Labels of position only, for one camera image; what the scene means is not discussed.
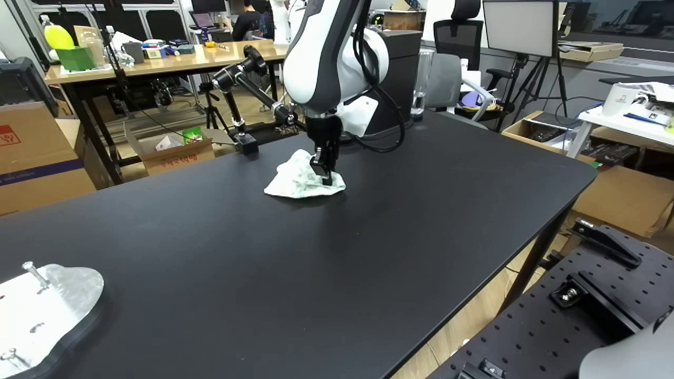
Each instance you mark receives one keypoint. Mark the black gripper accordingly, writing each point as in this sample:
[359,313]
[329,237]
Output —
[326,133]

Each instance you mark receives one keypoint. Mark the white towel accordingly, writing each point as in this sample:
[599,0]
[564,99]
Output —
[295,179]

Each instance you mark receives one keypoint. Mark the black coffee machine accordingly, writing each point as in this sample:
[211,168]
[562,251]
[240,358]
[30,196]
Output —
[399,84]

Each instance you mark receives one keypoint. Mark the black tripod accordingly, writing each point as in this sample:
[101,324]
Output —
[214,116]

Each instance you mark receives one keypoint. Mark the wooden background table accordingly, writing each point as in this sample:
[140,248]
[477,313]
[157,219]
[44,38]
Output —
[79,87]

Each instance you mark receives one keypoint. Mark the grey office chair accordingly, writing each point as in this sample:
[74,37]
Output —
[441,84]

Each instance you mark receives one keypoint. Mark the person in dark shirt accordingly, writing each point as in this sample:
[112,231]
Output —
[253,20]

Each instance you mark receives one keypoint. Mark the open cardboard box with items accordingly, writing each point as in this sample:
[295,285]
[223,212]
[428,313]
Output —
[170,153]

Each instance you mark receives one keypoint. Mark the white projector screen on tripod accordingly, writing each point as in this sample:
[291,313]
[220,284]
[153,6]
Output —
[527,30]

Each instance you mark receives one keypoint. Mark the green box on table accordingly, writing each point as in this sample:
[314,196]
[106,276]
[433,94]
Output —
[76,60]

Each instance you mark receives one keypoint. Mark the large cardboard box left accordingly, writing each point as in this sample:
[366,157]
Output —
[37,163]

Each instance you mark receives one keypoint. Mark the yellow balloon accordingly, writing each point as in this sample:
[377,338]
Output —
[57,38]

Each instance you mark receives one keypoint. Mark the black perforated breadboard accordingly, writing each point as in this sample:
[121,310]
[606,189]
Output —
[607,289]

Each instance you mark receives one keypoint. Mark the cardboard box on floor right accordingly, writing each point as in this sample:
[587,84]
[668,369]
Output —
[630,201]

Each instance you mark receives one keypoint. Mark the white device on right table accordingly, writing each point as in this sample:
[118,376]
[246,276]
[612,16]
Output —
[648,101]

